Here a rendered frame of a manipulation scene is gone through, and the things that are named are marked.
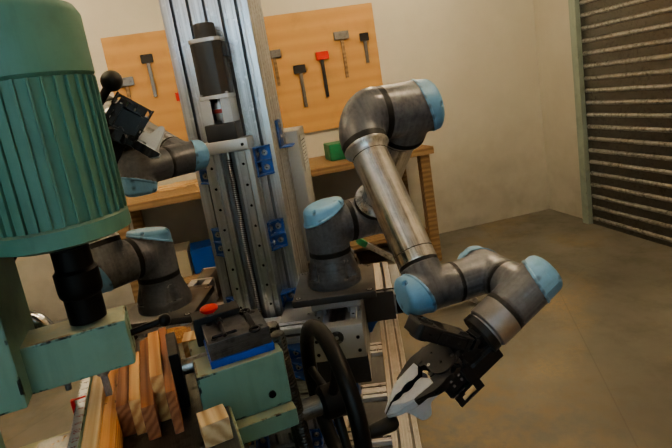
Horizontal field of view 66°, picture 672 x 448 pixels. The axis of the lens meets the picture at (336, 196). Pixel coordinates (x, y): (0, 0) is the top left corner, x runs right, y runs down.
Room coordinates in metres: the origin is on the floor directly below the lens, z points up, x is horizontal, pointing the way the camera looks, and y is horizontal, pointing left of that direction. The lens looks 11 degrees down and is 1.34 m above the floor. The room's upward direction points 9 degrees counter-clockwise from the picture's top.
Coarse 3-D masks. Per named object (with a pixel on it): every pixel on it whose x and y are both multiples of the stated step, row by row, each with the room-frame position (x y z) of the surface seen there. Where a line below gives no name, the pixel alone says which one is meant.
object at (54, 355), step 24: (120, 312) 0.73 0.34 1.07; (48, 336) 0.69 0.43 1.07; (72, 336) 0.68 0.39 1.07; (96, 336) 0.69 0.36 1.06; (120, 336) 0.70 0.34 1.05; (24, 360) 0.66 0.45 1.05; (48, 360) 0.67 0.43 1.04; (72, 360) 0.68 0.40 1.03; (96, 360) 0.69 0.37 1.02; (120, 360) 0.70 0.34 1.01; (48, 384) 0.67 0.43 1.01
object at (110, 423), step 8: (112, 376) 0.80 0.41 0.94; (104, 400) 0.72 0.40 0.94; (104, 408) 0.70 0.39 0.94; (104, 416) 0.68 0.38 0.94; (112, 416) 0.67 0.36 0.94; (104, 424) 0.66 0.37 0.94; (112, 424) 0.65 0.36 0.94; (104, 432) 0.64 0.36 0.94; (112, 432) 0.63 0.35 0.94; (120, 432) 0.67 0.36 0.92; (104, 440) 0.62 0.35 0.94; (112, 440) 0.62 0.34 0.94; (120, 440) 0.65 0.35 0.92
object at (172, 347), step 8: (168, 336) 0.79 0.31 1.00; (168, 344) 0.76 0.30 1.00; (176, 344) 0.76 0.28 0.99; (168, 352) 0.73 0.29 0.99; (176, 352) 0.73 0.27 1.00; (176, 360) 0.72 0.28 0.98; (184, 360) 0.77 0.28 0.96; (192, 360) 0.77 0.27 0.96; (176, 368) 0.72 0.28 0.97; (184, 368) 0.76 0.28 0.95; (192, 368) 0.76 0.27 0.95; (176, 376) 0.72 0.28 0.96; (184, 376) 0.77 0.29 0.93; (176, 384) 0.72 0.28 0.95; (184, 384) 0.72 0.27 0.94; (184, 392) 0.72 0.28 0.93; (184, 400) 0.72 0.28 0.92
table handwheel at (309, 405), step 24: (312, 336) 0.90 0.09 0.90; (312, 360) 0.94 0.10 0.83; (336, 360) 0.75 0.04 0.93; (312, 384) 0.94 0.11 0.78; (336, 384) 0.80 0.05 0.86; (312, 408) 0.80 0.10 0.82; (336, 408) 0.80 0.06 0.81; (360, 408) 0.71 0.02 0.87; (336, 432) 0.89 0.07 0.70; (360, 432) 0.70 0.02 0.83
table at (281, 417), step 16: (192, 384) 0.80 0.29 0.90; (192, 400) 0.75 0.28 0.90; (192, 416) 0.71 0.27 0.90; (256, 416) 0.73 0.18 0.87; (272, 416) 0.72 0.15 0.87; (288, 416) 0.73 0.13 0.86; (192, 432) 0.67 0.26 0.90; (240, 432) 0.70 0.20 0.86; (256, 432) 0.71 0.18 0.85; (272, 432) 0.72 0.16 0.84
